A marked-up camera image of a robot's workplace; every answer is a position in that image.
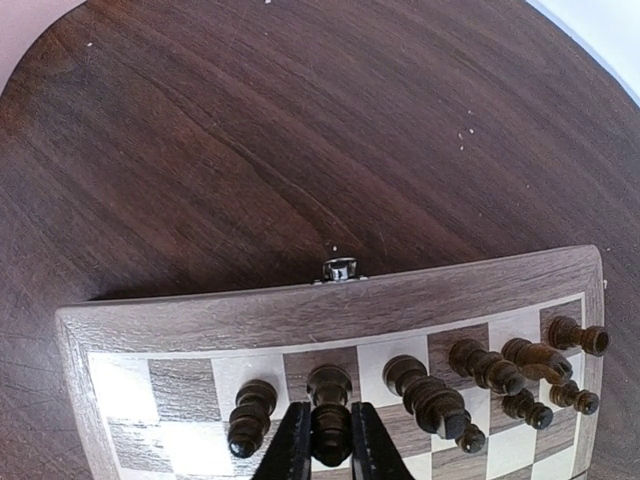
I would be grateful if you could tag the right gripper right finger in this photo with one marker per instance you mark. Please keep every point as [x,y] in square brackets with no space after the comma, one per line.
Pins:
[374,455]

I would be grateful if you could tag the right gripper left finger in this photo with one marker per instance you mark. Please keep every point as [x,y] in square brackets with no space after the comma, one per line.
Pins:
[288,456]

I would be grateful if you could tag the dark chess piece tall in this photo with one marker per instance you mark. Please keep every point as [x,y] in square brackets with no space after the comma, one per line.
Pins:
[436,408]

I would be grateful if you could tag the dark chess pawn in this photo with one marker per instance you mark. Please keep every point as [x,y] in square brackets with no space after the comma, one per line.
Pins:
[564,333]

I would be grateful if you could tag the wooden chess board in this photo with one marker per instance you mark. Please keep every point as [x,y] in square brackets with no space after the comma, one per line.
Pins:
[154,381]

